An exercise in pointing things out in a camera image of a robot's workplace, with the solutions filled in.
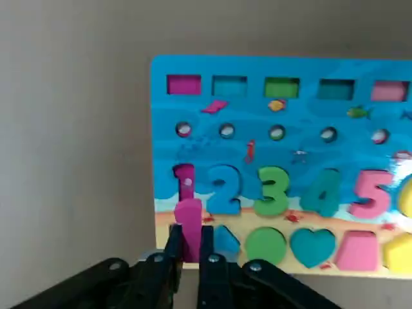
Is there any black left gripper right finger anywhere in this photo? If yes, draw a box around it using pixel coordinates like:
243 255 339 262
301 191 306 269
198 225 342 309

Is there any pink number five piece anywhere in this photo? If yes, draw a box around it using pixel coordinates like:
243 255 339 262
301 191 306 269
349 169 392 220

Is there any teal number four piece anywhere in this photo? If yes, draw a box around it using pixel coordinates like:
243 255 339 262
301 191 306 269
301 169 341 218

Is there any blue rhombus piece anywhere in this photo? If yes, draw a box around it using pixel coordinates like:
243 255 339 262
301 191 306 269
214 225 241 261

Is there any pink trapezoid piece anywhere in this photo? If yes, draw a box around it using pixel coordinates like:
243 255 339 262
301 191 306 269
334 230 377 273

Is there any green number three piece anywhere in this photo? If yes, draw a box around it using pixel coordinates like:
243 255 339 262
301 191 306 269
253 166 290 218

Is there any yellow polygon piece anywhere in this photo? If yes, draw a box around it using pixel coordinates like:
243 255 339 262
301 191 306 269
384 233 412 274

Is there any magenta number one piece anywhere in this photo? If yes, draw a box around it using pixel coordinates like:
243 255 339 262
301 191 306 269
174 198 203 262

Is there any green circle piece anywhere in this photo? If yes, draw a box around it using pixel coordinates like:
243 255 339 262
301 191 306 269
245 227 287 267

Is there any blue wooden toy board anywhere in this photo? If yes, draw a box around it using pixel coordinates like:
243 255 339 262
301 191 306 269
150 55 412 280

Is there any blue number two piece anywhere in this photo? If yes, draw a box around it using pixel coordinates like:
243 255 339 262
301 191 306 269
205 164 242 216

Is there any teal heart piece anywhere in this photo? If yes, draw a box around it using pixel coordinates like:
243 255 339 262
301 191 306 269
289 228 336 270

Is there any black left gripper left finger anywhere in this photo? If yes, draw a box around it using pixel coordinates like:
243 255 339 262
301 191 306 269
9 223 185 309

